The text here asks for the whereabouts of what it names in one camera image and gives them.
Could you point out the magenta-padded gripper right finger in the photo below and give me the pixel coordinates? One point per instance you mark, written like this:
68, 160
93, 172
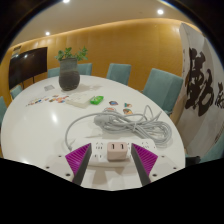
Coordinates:
145, 160

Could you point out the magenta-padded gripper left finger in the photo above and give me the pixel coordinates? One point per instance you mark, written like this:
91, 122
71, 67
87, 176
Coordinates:
77, 160

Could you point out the pale pink charger block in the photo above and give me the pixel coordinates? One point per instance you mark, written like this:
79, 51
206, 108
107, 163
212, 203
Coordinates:
117, 151

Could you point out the white power strip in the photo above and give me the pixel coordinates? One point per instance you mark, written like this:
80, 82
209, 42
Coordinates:
100, 147

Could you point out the round colourful badge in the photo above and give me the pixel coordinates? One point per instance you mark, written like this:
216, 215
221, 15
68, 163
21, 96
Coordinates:
109, 109
128, 105
127, 111
113, 103

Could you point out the flat white box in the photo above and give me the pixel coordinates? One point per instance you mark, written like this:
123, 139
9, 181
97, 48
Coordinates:
78, 99

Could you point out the small green packet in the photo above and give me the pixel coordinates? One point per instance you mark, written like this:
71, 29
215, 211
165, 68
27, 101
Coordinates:
97, 99

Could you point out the row of colourful stickers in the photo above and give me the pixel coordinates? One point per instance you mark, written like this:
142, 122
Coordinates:
56, 99

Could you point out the group of teal office chairs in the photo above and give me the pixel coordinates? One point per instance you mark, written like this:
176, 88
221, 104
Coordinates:
163, 86

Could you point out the small grey card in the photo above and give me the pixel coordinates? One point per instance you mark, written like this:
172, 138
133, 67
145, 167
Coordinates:
49, 87

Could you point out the potted plant in dark vase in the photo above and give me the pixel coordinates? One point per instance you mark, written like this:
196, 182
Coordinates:
69, 78

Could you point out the folding screen with black calligraphy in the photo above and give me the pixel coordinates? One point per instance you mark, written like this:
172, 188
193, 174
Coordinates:
200, 83

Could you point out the black wall screen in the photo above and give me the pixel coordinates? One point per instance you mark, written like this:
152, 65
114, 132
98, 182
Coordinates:
26, 66

